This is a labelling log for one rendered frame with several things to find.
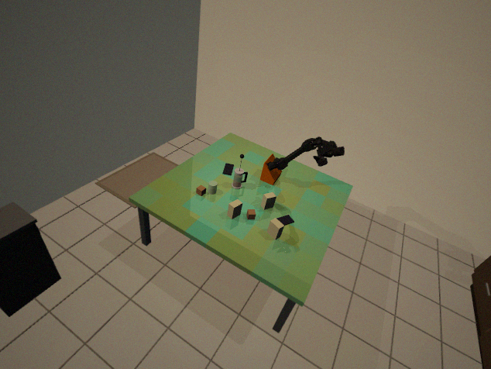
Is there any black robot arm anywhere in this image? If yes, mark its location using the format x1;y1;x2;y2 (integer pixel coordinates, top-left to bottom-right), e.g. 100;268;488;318
267;138;345;171

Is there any glass french press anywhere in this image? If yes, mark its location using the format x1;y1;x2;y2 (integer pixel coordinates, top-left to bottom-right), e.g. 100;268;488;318
232;154;248;189

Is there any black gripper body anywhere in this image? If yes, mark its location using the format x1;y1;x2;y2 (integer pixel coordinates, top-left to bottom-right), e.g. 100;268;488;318
312;137;329;167

